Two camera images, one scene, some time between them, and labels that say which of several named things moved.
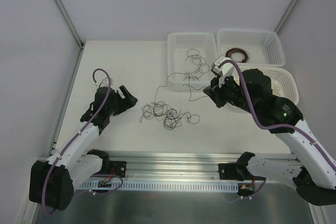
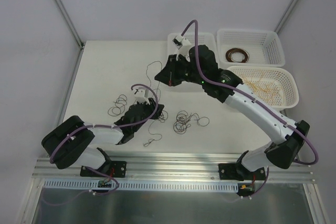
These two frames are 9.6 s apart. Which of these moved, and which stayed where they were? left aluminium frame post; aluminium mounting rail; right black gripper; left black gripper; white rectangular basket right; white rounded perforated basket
Moved: left black gripper; right black gripper
Stayed: aluminium mounting rail; white rounded perforated basket; white rectangular basket right; left aluminium frame post
